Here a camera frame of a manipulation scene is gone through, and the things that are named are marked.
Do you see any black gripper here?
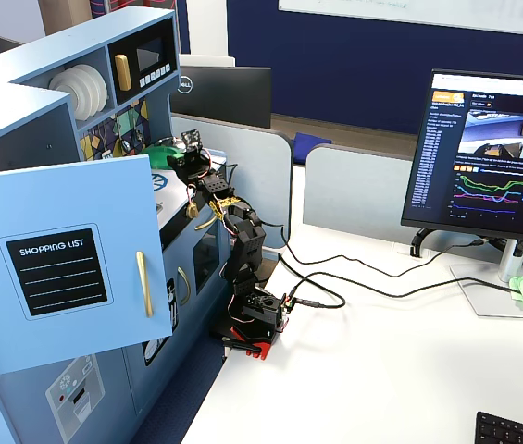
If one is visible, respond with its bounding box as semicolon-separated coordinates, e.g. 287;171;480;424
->
166;148;212;180

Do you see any green round lid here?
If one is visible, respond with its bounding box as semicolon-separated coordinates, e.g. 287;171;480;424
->
142;143;183;169

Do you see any red and black arm base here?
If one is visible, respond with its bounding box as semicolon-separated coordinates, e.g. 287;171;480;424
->
208;322;275;362

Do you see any grey desk partition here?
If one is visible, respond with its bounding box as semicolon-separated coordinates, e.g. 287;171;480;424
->
170;115;294;252
302;143;430;242

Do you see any black Dell monitor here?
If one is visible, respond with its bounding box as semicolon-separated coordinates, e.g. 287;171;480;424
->
169;66;273;130

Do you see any white toy plate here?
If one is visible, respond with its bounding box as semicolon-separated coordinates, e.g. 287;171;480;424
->
80;63;110;113
48;69;87;123
68;66;101;117

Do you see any blue shopping list door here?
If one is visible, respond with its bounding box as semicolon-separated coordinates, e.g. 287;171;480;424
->
0;154;175;376

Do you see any blue fabric seat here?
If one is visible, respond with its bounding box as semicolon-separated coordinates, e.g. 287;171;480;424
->
293;132;332;147

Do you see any blue toy kitchen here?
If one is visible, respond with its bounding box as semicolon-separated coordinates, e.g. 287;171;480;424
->
0;6;240;444

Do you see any whiteboard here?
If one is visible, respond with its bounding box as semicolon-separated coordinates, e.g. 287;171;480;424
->
278;0;523;39

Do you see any lit computer monitor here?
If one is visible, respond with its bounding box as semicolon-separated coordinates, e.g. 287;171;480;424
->
400;68;523;242

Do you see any silver monitor stand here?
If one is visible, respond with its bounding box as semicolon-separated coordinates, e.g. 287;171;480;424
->
449;238;523;321

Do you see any black keyboard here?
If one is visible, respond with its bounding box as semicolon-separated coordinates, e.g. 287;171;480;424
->
474;411;523;444

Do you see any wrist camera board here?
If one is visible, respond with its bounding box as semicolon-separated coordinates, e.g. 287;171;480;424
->
180;129;204;154

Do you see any gold curved oven handle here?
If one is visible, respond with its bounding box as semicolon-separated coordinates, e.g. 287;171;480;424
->
193;213;220;231

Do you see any gold microwave handle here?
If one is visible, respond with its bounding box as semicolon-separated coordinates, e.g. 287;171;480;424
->
113;54;133;93

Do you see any gold curved cabinet handle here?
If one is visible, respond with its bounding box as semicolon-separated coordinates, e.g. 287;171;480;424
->
177;266;192;302

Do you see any gold straight door handle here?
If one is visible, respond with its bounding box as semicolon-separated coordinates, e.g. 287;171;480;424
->
135;251;155;319

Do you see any thin black cable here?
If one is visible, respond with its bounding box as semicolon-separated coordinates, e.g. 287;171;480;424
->
260;223;488;279

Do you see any thick black cable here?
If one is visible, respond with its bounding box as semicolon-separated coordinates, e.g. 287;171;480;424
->
288;276;519;310

